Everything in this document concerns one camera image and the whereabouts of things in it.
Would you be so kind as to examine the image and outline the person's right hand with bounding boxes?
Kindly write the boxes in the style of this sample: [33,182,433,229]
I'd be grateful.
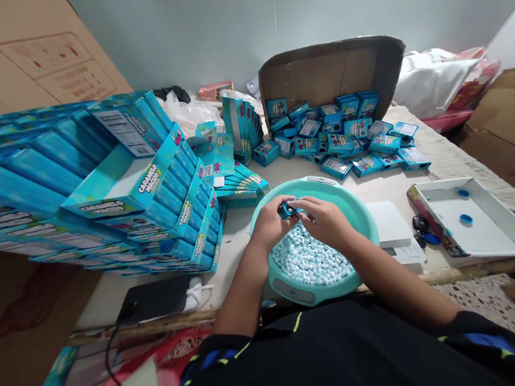
[292,190,361,250]

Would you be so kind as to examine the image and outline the person's left hand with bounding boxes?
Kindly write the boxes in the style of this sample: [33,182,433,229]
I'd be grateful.
[247,192,304,253]

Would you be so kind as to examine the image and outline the person's right fingers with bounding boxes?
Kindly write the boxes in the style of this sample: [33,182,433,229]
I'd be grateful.
[292,193,331,228]

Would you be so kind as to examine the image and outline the person's left fingers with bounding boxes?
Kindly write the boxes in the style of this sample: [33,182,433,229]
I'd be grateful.
[272,192,301,223]

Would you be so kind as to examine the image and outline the small blue candy box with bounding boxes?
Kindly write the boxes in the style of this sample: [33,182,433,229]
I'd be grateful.
[276,199,305,222]

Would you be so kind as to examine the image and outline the fan of flat blue sleeves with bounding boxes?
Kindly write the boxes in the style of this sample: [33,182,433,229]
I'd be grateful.
[212,157,272,211]

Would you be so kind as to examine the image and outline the heap of pale blue candies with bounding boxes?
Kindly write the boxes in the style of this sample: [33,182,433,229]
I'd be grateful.
[266,218,356,291]

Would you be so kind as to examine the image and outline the teal plastic basin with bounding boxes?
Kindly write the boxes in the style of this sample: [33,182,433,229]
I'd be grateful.
[243,169,387,313]

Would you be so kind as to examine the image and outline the pile of blue printed packets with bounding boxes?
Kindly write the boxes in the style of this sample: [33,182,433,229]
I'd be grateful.
[246,82,433,190]

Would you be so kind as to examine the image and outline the upright row of blue sleeves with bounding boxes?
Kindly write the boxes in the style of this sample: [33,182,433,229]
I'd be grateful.
[220,92,268,166]

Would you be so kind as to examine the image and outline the white digital scale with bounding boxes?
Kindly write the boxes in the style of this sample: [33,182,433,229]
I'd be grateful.
[362,197,428,279]

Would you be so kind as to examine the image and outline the black key bunch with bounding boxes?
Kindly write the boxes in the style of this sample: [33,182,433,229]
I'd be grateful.
[410,212,442,250]

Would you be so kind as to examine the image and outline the clear plastic bag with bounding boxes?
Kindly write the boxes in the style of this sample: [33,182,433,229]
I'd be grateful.
[160,88,226,141]

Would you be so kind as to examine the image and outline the pink flat box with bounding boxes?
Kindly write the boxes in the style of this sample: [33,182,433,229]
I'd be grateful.
[196,80,236,104]

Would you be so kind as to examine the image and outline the brown open cardboard box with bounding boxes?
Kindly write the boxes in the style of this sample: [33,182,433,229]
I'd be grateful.
[254,32,414,133]

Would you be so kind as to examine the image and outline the black cloth bundle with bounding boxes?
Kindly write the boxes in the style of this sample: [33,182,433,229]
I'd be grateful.
[153,84,192,108]

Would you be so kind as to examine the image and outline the person's body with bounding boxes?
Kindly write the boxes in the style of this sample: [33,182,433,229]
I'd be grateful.
[146,277,515,386]

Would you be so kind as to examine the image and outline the open blue display carton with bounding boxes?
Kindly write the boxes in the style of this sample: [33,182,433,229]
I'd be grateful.
[52,121,193,222]

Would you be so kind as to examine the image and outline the black tablet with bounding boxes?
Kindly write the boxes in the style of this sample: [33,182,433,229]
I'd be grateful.
[112,273,206,327]

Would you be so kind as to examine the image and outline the white shallow carton tray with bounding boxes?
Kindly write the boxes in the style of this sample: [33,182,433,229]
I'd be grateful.
[405,172,515,271]

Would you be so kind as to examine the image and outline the white plastic bag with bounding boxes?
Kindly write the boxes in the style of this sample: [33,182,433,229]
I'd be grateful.
[389,43,494,123]

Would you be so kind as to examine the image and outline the red and pink bag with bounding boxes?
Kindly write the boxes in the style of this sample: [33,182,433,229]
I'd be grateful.
[413,44,508,136]

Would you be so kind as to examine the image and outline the brown cardboard carton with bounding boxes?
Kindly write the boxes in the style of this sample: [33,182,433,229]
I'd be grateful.
[449,67,515,223]

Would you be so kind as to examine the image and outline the stack of blue display cartons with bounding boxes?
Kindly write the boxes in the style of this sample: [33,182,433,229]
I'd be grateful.
[0,83,234,296]

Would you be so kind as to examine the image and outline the colourful printed sheet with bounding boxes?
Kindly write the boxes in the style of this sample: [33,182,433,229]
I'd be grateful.
[0,324,223,386]

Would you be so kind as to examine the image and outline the large brown cardboard panel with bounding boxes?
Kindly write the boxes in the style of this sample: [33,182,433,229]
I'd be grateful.
[0,0,138,131]

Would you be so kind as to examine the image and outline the black cable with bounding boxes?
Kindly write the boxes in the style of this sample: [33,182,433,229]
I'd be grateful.
[101,318,155,386]

